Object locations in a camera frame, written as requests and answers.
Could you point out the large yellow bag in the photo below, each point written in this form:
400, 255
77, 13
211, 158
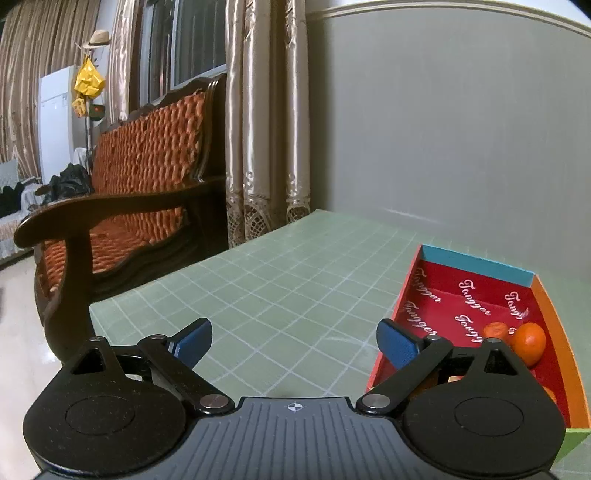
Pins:
87, 81

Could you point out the coat rack pole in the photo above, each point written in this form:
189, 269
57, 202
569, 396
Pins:
87, 131

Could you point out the white covered couch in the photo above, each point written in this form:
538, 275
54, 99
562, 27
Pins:
14, 217

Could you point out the colourful cardboard box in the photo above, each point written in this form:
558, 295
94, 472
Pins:
461, 295

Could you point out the wooden sofa with orange cushion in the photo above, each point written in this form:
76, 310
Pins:
147, 152

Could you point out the dark green pouch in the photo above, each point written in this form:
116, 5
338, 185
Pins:
97, 111

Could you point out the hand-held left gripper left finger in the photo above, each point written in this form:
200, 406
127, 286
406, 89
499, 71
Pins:
194, 342

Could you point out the beige straw hat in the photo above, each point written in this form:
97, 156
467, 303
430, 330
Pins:
99, 38

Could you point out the green grid tablecloth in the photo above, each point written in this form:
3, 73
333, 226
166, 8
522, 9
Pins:
300, 286

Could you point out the red-orange wrinkled fruit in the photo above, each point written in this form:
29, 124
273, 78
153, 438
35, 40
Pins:
495, 330

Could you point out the black bag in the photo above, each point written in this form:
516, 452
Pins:
69, 183

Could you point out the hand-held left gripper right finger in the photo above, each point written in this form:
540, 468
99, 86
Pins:
397, 347

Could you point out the small yellow bag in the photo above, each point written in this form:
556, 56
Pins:
79, 107

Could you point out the beige satin curtain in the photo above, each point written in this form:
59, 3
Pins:
268, 115

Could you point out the window frame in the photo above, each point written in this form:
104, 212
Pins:
194, 41

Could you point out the brown pleated curtain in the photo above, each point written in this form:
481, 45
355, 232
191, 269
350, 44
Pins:
41, 41

